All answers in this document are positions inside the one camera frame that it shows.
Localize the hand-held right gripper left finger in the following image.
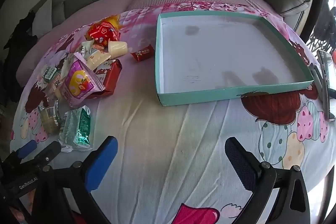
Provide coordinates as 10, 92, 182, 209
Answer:
31, 136, 118, 224

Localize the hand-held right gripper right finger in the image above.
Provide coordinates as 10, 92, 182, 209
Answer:
225, 137, 311, 224

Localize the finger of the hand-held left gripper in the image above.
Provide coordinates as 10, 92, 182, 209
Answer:
16, 139, 38, 161
33, 140, 61, 170

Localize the dark red snack packet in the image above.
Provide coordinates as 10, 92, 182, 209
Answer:
91, 59, 122, 98

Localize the teal cardboard box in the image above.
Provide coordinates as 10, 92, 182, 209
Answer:
154, 12, 315, 107

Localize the red flower print snack packet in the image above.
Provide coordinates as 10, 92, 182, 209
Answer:
87, 21, 120, 46

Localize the olive beige snack packet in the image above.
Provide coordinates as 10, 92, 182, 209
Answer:
38, 101, 62, 135

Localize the shiny green snack packet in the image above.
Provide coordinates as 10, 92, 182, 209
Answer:
58, 105, 92, 153

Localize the printed blanket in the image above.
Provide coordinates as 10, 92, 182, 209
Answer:
10, 1, 336, 224

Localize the purple snack packet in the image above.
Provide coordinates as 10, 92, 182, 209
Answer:
61, 53, 105, 108

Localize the green and white biscuit packet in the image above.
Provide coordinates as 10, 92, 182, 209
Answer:
42, 65, 62, 83

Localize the black clothing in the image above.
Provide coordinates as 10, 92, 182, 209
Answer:
3, 11, 36, 102

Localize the small red candy packet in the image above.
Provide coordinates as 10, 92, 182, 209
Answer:
131, 46, 155, 62

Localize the black smartphone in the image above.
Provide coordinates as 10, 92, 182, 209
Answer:
317, 49, 336, 122

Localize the white cushion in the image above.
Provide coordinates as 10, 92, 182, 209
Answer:
31, 0, 53, 37

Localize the yellow snack packet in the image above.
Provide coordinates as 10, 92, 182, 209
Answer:
104, 15, 124, 30

